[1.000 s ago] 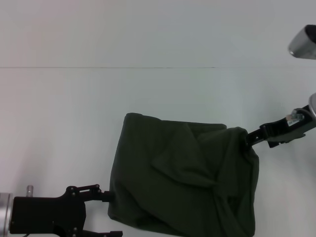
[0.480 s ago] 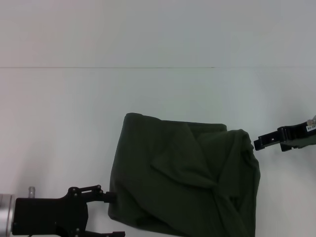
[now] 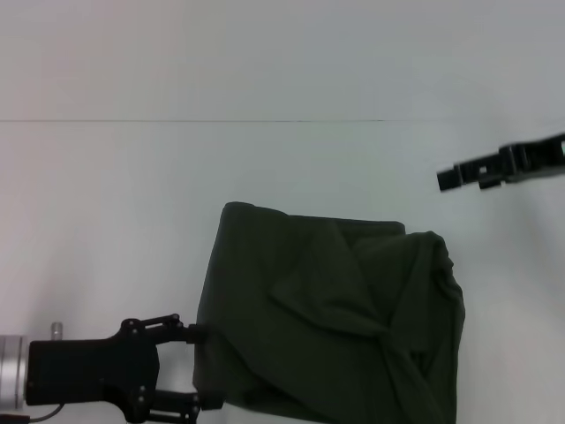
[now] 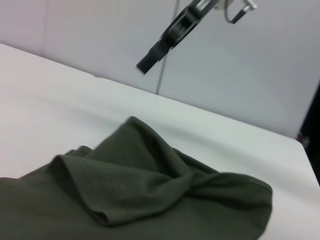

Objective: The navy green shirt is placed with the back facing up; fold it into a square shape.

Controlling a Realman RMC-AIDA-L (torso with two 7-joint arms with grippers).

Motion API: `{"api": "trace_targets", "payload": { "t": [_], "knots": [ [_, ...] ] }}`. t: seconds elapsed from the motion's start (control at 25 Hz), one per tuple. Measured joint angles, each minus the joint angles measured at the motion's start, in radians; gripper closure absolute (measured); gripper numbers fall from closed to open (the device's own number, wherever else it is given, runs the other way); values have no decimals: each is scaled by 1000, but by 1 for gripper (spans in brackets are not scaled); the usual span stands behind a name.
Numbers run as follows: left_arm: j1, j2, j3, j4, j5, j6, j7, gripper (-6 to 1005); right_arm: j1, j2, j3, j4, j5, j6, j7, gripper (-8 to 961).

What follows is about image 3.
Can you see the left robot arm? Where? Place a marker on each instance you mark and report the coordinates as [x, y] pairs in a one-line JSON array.
[[13, 371]]

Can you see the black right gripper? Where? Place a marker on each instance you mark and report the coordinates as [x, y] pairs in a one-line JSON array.
[[534, 156]]

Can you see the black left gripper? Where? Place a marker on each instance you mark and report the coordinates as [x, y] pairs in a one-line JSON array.
[[92, 371]]

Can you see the dark green t-shirt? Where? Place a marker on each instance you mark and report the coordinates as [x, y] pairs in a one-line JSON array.
[[326, 318]]

